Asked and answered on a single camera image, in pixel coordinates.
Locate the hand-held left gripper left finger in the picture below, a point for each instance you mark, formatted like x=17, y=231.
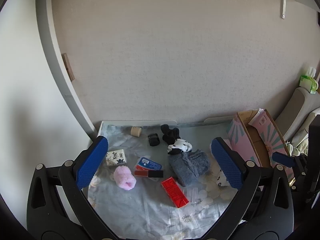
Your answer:
x=92, y=163

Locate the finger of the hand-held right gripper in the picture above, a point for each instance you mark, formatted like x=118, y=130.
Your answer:
x=282, y=159

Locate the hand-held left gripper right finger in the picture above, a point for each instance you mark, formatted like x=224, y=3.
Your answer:
x=226, y=166

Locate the white sock with dark print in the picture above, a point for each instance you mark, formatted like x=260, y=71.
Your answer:
x=221, y=179

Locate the pink fuzzy sock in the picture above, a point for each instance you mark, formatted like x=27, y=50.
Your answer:
x=124, y=177

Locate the cardboard box with pink print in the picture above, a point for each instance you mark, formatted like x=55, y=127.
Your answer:
x=252, y=140

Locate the grey fuzzy sock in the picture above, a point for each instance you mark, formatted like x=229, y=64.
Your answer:
x=190, y=166

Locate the clear plastic cup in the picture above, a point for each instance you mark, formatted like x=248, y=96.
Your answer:
x=192, y=193

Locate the blue plastic case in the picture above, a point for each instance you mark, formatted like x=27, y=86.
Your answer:
x=149, y=165

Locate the red and black tube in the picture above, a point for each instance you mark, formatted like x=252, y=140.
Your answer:
x=148, y=173

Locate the red carton box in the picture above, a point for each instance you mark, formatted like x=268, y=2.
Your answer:
x=174, y=192

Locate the white desktop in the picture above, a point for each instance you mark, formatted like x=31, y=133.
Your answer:
x=140, y=123

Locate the floral yellow bedding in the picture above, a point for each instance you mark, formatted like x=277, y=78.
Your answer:
x=297, y=148

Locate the white box with blue pattern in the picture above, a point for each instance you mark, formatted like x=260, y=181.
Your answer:
x=116, y=157

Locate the black and white spotted sock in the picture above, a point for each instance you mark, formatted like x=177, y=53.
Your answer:
x=180, y=146

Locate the grey chair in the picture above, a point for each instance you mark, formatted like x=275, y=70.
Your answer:
x=295, y=110

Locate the cork stopper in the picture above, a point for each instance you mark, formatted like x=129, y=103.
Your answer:
x=136, y=131

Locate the floral grey tablecloth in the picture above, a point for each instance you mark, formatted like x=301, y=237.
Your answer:
x=140, y=205

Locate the small black container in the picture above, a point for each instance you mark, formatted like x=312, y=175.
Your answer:
x=153, y=139

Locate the green tissue box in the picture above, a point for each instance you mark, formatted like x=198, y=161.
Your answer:
x=309, y=81

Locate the small wooden wall block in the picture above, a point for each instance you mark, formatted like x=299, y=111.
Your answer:
x=68, y=67

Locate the grey curved frame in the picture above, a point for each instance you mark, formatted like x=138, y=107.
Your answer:
x=50, y=55

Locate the white shelf bracket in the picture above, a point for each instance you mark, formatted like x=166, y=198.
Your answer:
x=284, y=2

